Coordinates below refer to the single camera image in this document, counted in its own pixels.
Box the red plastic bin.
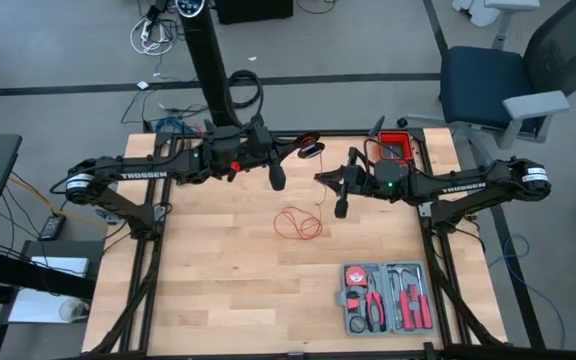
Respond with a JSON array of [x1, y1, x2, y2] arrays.
[[376, 130, 415, 165]]

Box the black coiled floor cable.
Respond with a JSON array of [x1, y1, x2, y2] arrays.
[[227, 72, 263, 110]]

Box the white power strip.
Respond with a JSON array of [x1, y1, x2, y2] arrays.
[[129, 14, 177, 57]]

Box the black tower fan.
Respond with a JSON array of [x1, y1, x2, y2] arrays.
[[175, 0, 249, 134]]

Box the clear plastic cup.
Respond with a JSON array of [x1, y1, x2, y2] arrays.
[[58, 298, 91, 323]]

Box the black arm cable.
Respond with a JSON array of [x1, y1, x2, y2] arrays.
[[223, 69, 267, 132], [362, 137, 422, 174]]

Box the black table frame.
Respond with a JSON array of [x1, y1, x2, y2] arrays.
[[57, 115, 576, 360]]

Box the thin blue floor cable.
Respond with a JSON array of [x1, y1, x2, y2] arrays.
[[487, 234, 568, 350]]

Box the grey tool kit case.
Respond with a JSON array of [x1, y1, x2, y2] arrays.
[[336, 260, 437, 336]]

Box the blue grey office chair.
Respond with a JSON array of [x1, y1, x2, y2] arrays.
[[398, 0, 576, 151]]

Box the black floor box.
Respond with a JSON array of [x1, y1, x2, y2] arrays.
[[215, 0, 295, 26]]

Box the red tape measure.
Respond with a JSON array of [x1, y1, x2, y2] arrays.
[[345, 265, 368, 287]]

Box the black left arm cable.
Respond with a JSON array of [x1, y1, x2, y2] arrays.
[[223, 69, 267, 132]]

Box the red-handled claw hammer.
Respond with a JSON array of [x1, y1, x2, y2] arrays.
[[387, 267, 415, 331]]

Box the red-handled screwdriver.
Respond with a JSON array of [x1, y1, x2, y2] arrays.
[[415, 266, 433, 330]]

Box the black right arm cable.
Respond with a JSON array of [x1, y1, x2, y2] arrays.
[[362, 137, 422, 174]]

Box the blue coiled floor cable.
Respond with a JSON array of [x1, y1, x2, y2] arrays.
[[155, 115, 199, 135]]

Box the black wire spool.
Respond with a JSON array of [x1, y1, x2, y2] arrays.
[[297, 132, 327, 160]]

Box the black power adapter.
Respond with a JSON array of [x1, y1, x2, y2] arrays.
[[37, 213, 68, 242]]

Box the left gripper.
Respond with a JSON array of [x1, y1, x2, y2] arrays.
[[202, 124, 315, 193]]

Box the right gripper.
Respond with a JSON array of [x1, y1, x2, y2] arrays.
[[314, 146, 412, 220]]

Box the red-handled pliers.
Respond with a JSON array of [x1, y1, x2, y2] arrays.
[[365, 272, 388, 333]]

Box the thin red wire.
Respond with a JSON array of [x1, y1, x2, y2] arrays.
[[271, 134, 327, 242]]

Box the white floor object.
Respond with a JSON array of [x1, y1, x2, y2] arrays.
[[451, 0, 500, 27]]

